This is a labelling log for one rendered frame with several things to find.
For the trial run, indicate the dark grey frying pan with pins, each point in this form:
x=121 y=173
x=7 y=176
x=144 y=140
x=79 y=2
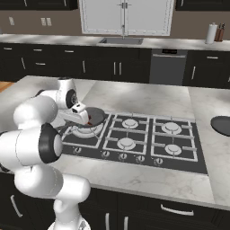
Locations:
x=222 y=125
x=96 y=115

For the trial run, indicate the black island cupboard door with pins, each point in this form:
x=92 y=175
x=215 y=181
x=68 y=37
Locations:
x=7 y=209
x=100 y=206
x=130 y=209

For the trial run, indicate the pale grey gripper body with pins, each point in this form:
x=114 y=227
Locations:
x=72 y=117

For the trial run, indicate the white wall socket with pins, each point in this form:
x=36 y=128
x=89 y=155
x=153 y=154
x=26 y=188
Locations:
x=43 y=21
x=11 y=21
x=48 y=21

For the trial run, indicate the steel sink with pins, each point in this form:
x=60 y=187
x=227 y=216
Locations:
x=121 y=41

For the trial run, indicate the black wall cupboard run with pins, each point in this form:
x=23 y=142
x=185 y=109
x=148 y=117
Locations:
x=39 y=4
x=202 y=4

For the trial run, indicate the steel tap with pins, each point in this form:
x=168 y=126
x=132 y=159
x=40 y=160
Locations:
x=123 y=28

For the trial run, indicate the black island drawer front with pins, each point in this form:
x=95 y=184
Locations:
x=185 y=220

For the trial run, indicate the black base cupboard run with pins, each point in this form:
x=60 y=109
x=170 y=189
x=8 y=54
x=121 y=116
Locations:
x=207 y=69
x=75 y=64

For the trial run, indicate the black gas hob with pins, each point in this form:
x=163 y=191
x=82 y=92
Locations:
x=143 y=155

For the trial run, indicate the white paper towel roll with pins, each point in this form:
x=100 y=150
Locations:
x=211 y=33

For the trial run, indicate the black hob knob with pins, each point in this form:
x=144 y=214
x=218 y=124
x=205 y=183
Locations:
x=77 y=149
x=122 y=156
x=158 y=161
x=105 y=154
x=140 y=158

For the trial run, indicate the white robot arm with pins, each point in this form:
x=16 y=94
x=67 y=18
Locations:
x=36 y=149

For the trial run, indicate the brown knife block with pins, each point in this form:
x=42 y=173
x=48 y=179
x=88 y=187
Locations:
x=220 y=33

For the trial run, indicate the white framed window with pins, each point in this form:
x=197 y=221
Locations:
x=101 y=16

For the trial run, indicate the grey dishwasher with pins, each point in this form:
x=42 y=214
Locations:
x=167 y=67

